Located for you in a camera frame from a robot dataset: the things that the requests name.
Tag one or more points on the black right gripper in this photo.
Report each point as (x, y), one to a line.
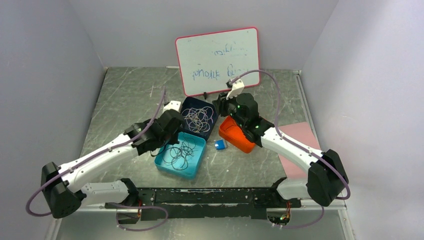
(221, 103)

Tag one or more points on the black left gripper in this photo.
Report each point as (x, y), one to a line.
(175, 139)

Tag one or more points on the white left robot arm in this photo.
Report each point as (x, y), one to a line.
(69, 186)

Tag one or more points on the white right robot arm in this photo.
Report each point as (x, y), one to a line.
(325, 178)

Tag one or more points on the dark blue square tray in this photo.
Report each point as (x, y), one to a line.
(199, 116)

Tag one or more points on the orange square tray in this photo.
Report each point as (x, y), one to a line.
(232, 133)

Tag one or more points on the teal square tray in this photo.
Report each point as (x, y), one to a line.
(182, 159)

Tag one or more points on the small blue white object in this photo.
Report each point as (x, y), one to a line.
(220, 144)

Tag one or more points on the pink-framed whiteboard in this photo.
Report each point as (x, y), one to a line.
(207, 61)

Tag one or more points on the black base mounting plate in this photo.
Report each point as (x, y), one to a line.
(184, 203)

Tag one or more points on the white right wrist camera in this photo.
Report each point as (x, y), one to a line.
(236, 87)

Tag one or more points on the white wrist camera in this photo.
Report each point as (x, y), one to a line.
(236, 87)
(173, 107)

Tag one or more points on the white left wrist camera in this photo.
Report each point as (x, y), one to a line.
(173, 107)

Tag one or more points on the aluminium frame rail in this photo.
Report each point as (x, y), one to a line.
(109, 222)

